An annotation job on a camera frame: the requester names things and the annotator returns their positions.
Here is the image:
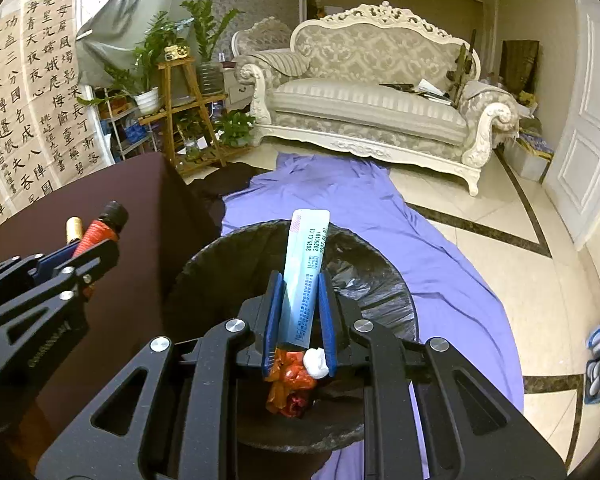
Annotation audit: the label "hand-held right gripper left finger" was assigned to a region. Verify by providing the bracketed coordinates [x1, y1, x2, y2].
[35, 272, 288, 480]

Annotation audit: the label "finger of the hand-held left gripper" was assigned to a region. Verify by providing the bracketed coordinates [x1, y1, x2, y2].
[0, 239, 121, 333]
[0, 247, 84, 306]

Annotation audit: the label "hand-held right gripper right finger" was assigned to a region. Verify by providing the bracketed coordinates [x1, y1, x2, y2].
[317, 270, 566, 480]

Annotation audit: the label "white tissue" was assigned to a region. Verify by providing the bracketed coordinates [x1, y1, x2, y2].
[304, 348, 330, 380]

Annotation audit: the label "red tube with black cap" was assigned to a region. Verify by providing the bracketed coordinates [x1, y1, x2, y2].
[72, 201, 130, 261]

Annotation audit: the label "light blue tube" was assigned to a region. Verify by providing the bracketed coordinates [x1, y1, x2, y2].
[275, 208, 331, 352]

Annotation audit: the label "red plastic bag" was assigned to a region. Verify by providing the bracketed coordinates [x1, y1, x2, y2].
[275, 350, 322, 418]

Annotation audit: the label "bin with black bag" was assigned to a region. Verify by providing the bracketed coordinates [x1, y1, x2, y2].
[167, 217, 421, 456]

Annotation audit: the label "orange paper wrapper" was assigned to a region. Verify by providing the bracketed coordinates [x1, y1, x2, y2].
[265, 377, 289, 414]

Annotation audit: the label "purple floor cloth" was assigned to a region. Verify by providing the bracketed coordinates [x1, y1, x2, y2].
[220, 152, 526, 480]

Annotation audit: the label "black cloth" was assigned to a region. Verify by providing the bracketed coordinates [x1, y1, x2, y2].
[185, 162, 268, 222]

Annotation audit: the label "metal shelf rack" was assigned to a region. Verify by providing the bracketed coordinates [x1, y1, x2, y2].
[92, 87, 152, 166]

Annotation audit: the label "plant in white pot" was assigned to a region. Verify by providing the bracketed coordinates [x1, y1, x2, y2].
[105, 10, 191, 116]

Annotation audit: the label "small green plant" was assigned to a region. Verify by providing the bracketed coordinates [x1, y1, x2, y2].
[215, 110, 257, 149]

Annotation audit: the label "wooden plant stand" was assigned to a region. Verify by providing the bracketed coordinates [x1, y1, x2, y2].
[140, 57, 251, 169]

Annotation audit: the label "ornate cream sofa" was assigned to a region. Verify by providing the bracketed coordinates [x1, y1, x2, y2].
[252, 2, 521, 197]

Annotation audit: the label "white small cabinet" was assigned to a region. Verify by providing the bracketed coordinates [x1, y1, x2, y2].
[227, 78, 256, 111]

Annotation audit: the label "papers on sofa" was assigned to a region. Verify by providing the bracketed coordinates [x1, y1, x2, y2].
[380, 77, 456, 106]

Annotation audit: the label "grey hanging cloth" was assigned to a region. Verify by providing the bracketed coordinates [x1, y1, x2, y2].
[75, 0, 211, 89]

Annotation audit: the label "ornate cream armchair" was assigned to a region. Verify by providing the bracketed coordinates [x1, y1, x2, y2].
[230, 16, 311, 111]

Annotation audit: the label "grey storage box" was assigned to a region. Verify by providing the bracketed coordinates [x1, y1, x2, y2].
[505, 125, 556, 183]

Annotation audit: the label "tall green leafy plant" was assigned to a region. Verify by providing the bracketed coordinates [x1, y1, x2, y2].
[180, 0, 242, 93]

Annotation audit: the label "dark leaning stick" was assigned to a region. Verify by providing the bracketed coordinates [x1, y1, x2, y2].
[447, 30, 481, 106]

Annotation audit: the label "dark framed board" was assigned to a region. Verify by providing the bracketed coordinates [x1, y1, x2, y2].
[500, 40, 540, 96]

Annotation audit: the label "white panelled door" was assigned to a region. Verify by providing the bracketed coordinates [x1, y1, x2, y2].
[542, 0, 600, 247]

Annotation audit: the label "calligraphy paper wall hanging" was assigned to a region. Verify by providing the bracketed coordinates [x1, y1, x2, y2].
[0, 0, 105, 246]

